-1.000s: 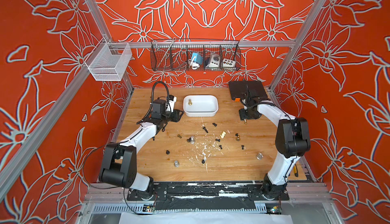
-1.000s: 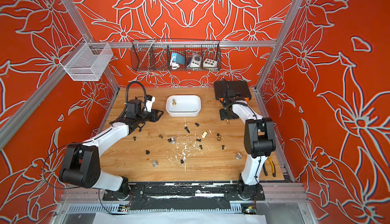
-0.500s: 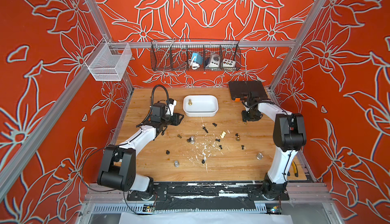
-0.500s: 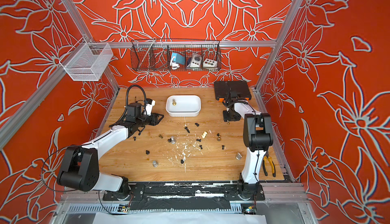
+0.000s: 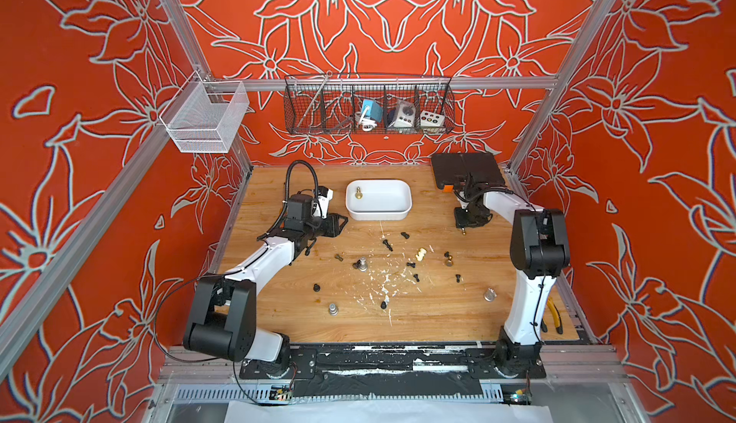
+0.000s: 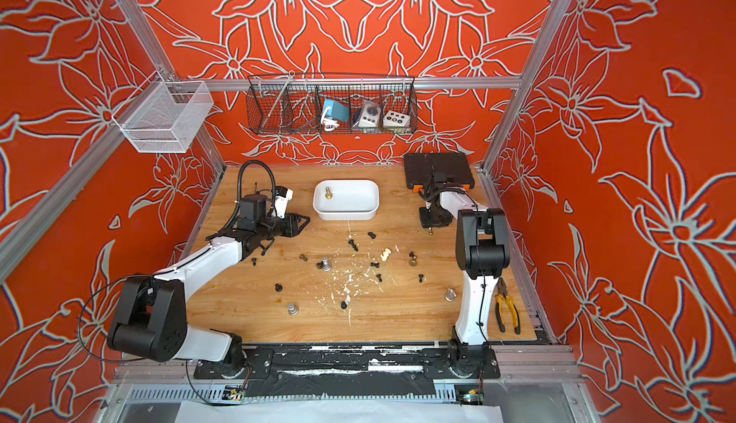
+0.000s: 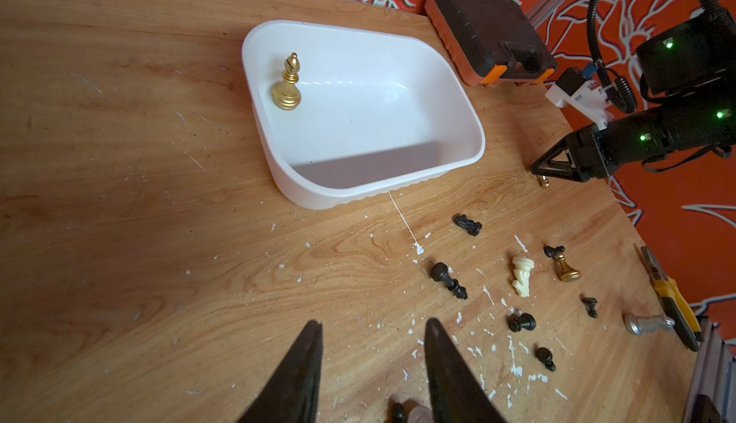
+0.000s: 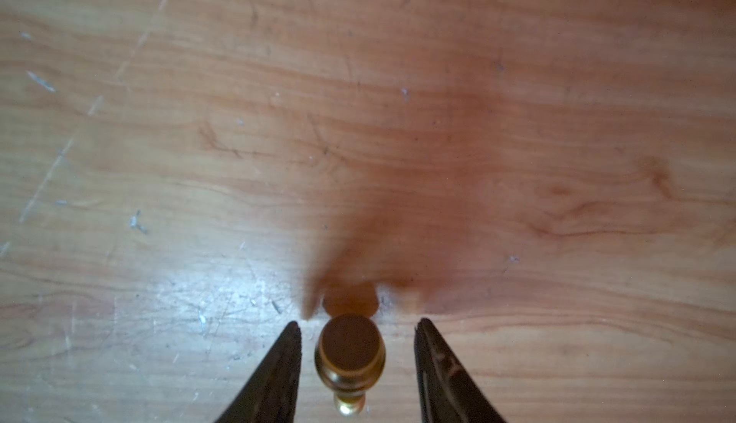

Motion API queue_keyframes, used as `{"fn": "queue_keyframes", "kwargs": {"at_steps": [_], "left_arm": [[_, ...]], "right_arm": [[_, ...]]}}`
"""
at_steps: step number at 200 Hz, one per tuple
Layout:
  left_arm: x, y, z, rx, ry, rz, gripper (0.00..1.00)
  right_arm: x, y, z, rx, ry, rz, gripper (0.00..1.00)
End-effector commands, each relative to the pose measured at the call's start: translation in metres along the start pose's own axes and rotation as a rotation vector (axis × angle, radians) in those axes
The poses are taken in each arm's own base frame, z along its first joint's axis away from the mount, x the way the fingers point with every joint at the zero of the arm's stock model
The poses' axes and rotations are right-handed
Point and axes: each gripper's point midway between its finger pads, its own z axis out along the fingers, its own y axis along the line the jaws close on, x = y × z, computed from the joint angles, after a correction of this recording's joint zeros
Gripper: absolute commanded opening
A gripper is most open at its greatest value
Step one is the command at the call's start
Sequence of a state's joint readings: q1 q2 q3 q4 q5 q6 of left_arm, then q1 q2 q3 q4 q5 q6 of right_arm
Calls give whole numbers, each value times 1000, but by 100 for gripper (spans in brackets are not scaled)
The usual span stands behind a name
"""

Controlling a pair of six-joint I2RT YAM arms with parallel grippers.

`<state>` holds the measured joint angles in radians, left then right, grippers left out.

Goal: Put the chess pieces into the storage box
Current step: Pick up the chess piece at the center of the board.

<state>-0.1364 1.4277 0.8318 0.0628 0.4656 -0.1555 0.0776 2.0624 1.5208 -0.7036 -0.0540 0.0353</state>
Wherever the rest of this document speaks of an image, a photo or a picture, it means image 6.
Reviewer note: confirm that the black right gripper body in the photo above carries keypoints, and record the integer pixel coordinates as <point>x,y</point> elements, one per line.
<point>433,217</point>

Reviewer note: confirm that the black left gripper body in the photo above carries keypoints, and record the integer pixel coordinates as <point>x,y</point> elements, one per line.
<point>274,227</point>

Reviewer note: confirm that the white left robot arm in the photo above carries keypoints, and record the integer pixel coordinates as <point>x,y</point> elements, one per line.
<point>150,318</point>

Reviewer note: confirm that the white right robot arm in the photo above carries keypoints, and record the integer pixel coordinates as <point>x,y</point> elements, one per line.
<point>482,253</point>

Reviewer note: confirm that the white plastic storage box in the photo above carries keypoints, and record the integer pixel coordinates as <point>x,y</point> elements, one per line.
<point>353,200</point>

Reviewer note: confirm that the silver chess piece centre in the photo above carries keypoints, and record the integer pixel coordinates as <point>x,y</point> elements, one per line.
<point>325,264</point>

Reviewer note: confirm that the cream knight chess piece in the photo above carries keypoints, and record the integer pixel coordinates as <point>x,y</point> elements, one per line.
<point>385,254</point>

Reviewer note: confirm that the silver chess piece front left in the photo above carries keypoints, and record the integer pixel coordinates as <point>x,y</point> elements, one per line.
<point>293,309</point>

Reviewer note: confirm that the white dotted box in basket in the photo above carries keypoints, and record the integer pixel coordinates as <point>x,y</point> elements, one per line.
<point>393,120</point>

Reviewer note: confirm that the blue box in basket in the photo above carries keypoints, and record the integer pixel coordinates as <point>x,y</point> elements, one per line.
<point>334,113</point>

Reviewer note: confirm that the black tool case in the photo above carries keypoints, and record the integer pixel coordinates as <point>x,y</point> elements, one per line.
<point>425,169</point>

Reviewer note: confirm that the white device in basket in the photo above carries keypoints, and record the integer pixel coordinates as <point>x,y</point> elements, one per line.
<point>369,115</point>

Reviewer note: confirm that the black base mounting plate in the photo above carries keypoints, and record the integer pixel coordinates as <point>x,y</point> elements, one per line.
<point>357,370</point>

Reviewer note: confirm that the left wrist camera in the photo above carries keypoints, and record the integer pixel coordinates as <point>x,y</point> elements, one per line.
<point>281,200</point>

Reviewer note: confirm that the yellow handled pliers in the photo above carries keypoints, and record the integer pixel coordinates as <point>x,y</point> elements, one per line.
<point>504,303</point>

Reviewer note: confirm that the black wire wall basket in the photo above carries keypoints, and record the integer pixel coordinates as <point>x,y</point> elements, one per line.
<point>291,104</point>

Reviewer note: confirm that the clear plastic wall bin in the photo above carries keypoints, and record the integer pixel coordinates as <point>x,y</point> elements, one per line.
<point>161,120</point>

